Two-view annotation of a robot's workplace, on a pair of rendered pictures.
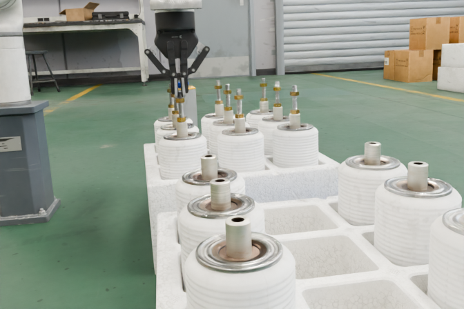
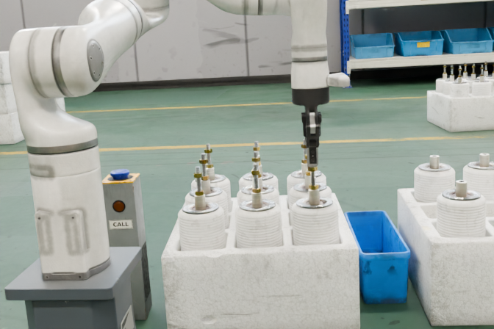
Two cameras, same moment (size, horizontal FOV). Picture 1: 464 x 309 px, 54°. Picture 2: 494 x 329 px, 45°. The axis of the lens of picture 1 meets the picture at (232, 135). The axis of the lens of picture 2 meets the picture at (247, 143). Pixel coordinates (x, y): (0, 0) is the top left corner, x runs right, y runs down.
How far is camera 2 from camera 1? 1.49 m
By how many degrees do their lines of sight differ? 75
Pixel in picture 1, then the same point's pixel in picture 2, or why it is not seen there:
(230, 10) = not seen: outside the picture
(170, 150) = (334, 214)
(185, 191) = (481, 203)
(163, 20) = (326, 95)
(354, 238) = not seen: hidden behind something
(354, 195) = (449, 186)
